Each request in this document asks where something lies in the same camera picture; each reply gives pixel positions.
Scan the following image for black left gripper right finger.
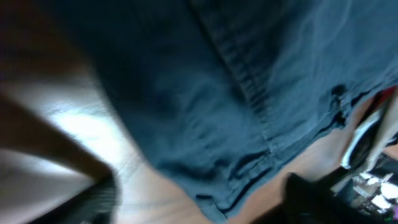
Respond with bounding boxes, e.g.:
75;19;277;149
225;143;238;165
252;173;373;224

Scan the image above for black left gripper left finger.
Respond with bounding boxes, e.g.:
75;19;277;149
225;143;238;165
29;175;119;224

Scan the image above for navy blue shorts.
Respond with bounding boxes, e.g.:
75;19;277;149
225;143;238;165
40;0;397;223

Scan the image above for khaki shorts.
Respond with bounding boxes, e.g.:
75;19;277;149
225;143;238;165
363;90;397;172

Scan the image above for red orange garment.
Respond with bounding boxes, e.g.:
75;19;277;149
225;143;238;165
371;85;397;110

